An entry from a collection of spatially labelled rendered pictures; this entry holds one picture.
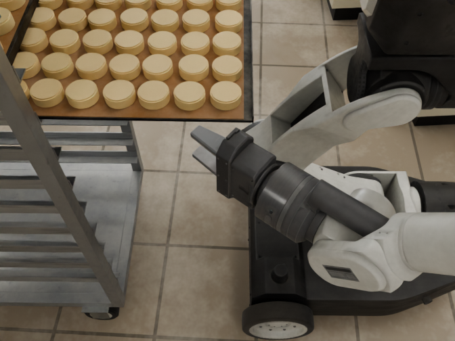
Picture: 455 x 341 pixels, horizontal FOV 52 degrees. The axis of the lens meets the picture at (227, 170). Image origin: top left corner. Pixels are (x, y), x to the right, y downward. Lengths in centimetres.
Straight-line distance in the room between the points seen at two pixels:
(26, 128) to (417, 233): 55
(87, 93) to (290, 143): 45
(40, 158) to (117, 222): 71
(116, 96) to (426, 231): 49
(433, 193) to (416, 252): 85
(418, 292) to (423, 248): 91
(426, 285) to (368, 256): 91
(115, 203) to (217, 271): 39
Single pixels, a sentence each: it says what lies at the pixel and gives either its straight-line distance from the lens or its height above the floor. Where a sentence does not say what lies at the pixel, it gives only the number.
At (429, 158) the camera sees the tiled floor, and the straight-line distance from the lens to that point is 192.
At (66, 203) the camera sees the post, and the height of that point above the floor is 68.
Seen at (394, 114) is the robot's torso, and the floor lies 76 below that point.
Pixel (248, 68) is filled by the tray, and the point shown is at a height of 86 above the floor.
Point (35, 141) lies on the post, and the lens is 77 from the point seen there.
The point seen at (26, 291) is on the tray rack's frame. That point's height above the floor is 15.
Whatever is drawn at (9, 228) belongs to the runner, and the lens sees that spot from 111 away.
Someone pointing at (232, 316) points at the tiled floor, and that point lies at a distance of 148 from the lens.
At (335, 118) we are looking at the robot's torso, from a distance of 92.
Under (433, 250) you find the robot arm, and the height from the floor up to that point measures 98.
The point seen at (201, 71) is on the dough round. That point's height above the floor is 88.
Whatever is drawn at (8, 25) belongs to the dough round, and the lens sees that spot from 81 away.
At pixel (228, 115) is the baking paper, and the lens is 74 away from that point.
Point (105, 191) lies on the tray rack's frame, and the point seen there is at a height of 15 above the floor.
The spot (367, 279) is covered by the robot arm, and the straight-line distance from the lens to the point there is 56.
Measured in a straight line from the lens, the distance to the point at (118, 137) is 144.
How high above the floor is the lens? 141
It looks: 54 degrees down
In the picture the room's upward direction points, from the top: straight up
